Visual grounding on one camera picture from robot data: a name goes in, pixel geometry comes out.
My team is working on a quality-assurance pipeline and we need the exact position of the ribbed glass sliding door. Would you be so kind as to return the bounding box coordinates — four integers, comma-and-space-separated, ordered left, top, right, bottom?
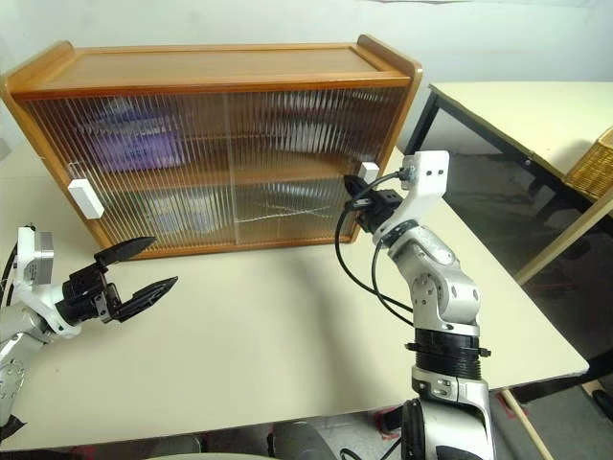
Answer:
21, 90, 234, 253
223, 85, 409, 243

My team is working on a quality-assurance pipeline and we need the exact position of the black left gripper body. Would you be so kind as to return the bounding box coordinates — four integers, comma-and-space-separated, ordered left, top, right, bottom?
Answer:
60, 265, 122, 327

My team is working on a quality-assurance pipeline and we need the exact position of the purple tissue box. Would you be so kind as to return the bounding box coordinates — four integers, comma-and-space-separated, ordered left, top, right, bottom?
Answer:
90, 98, 186, 172

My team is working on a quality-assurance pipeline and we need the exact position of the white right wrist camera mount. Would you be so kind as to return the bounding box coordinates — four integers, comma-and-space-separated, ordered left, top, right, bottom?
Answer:
373, 150, 451, 241

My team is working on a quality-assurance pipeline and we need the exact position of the white plastic bottle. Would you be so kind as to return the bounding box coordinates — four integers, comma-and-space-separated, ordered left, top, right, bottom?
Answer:
146, 190, 187, 234
184, 190, 217, 232

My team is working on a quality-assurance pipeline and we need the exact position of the wooden tabletop cabinet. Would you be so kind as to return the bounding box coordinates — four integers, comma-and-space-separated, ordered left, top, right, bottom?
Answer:
0, 34, 423, 260

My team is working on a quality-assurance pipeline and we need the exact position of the woven wicker basket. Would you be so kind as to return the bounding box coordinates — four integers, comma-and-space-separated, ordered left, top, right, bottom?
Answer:
564, 126, 613, 200

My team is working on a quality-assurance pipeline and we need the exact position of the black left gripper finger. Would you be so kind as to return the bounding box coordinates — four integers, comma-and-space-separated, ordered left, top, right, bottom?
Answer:
117, 275, 180, 324
93, 236, 158, 270

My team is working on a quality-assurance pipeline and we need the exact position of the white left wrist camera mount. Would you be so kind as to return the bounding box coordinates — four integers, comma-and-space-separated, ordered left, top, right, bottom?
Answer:
12, 226, 80, 339

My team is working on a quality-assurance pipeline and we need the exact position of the wooden stick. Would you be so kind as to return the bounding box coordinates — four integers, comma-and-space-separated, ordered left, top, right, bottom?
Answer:
500, 388, 552, 460

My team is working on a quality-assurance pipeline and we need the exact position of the cream table with black frame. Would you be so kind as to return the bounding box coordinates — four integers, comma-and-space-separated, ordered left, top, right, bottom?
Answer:
401, 80, 613, 384

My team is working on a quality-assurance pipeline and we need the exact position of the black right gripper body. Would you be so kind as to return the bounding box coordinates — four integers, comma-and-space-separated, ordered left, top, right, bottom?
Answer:
355, 189, 404, 235

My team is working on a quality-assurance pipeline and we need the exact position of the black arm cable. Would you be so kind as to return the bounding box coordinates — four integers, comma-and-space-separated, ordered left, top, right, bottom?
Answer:
0, 247, 20, 309
333, 170, 418, 330

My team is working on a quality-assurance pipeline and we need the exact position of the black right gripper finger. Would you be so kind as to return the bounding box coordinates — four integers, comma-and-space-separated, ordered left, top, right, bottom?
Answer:
343, 173, 380, 199
345, 196, 375, 215

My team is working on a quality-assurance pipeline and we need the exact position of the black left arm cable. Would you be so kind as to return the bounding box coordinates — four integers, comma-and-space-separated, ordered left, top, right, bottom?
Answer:
0, 247, 20, 309

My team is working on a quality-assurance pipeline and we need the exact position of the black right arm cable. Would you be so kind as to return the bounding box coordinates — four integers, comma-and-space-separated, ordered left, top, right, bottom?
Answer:
333, 170, 418, 330

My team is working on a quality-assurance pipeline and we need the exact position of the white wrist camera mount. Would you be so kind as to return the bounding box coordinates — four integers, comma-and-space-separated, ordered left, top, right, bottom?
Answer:
12, 226, 80, 339
373, 150, 451, 241

